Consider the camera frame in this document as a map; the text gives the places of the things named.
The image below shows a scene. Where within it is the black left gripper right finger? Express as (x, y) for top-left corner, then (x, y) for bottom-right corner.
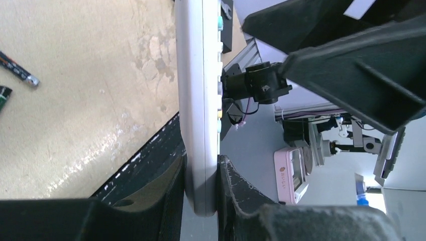
(218, 155), (403, 240)

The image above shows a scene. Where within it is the pink white box device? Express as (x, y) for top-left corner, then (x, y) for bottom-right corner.
(274, 147), (309, 205)

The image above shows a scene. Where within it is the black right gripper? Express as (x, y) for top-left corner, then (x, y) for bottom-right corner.
(221, 0), (425, 104)

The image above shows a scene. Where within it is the black orange AAA battery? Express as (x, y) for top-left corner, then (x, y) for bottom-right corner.
(1, 52), (40, 87)

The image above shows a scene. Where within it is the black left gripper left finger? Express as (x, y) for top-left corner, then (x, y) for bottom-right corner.
(1, 157), (185, 240)

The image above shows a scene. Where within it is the green black AAA battery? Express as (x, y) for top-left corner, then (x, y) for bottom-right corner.
(0, 85), (13, 110)

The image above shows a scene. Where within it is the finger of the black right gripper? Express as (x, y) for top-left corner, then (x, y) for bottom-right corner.
(280, 15), (425, 134)

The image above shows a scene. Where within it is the black foam block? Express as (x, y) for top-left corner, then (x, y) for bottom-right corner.
(221, 0), (234, 54)

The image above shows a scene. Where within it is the white remote control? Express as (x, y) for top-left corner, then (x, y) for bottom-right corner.
(174, 1), (223, 217)

